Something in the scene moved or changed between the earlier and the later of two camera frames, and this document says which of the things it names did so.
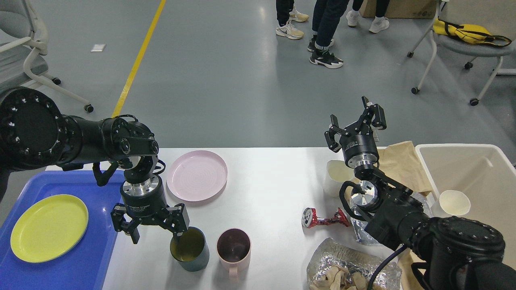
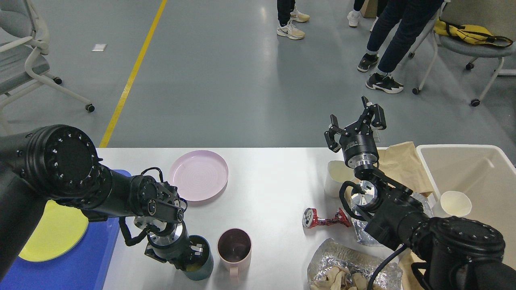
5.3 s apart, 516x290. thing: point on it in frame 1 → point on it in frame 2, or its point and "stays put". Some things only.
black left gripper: x=146 y=204 → x=175 y=247
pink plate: x=196 y=175 stays put
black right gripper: x=359 y=147 stays put
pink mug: x=234 y=246 stays put
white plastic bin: x=486 y=173 stays put
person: x=326 y=15 → x=415 y=15
